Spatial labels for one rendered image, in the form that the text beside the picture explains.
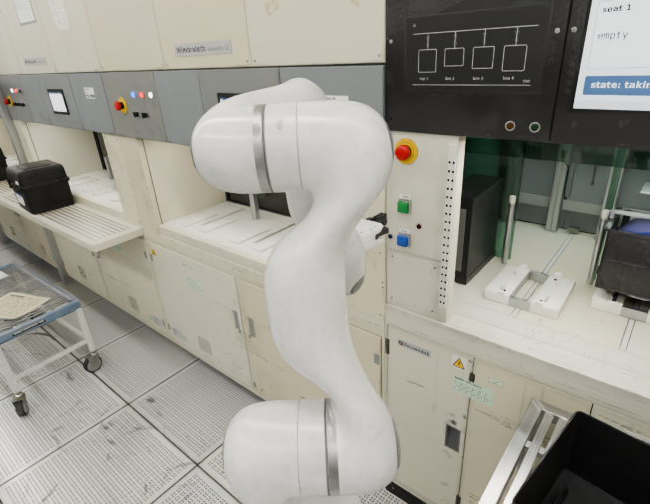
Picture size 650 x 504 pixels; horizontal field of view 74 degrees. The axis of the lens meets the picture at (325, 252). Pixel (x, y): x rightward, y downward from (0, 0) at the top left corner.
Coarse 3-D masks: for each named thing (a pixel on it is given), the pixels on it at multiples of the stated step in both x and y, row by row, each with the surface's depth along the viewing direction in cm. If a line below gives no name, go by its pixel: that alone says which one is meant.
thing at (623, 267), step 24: (648, 192) 113; (624, 216) 130; (648, 216) 118; (624, 240) 115; (648, 240) 112; (600, 264) 121; (624, 264) 117; (648, 264) 114; (624, 288) 119; (648, 288) 116
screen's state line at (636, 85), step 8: (592, 80) 81; (600, 80) 80; (608, 80) 79; (616, 80) 78; (624, 80) 78; (632, 80) 77; (640, 80) 76; (648, 80) 76; (584, 88) 82; (592, 88) 81; (600, 88) 80; (608, 88) 80; (616, 88) 79; (624, 88) 78; (632, 88) 77; (640, 88) 77; (648, 88) 76
